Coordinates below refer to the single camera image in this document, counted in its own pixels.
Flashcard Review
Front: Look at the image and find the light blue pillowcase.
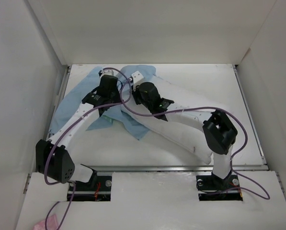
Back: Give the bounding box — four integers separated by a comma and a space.
49, 65, 156, 140

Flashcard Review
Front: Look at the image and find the white pillow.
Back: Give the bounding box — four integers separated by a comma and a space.
118, 69, 227, 165

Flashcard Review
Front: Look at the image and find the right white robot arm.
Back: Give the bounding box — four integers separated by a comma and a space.
131, 82, 238, 189

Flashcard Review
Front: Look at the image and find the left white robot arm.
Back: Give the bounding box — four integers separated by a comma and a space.
35, 74, 121, 190

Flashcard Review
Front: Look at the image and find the pink plastic bag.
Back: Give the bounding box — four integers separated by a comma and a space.
32, 215, 59, 230

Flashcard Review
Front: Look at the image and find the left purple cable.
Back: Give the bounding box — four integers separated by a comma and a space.
44, 67, 134, 230

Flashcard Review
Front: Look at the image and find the purple cable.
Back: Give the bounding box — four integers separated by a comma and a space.
120, 80, 270, 201
44, 67, 134, 230

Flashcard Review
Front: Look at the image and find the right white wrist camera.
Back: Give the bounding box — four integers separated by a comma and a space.
131, 71, 144, 88

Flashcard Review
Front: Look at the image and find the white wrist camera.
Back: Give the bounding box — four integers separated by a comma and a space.
131, 71, 144, 88
98, 69, 104, 77

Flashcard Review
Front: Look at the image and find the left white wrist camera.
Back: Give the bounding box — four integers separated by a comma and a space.
98, 69, 104, 77

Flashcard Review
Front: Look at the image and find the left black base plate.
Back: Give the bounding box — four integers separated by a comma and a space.
67, 175, 112, 202

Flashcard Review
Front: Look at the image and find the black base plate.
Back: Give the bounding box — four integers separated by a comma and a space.
196, 174, 243, 201
67, 175, 112, 202

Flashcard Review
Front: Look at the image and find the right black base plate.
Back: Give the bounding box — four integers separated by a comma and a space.
196, 174, 243, 201

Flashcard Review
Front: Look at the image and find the aluminium front rail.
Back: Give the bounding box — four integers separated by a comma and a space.
90, 164, 269, 172

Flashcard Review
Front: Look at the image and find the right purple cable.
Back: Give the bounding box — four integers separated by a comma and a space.
120, 80, 270, 201

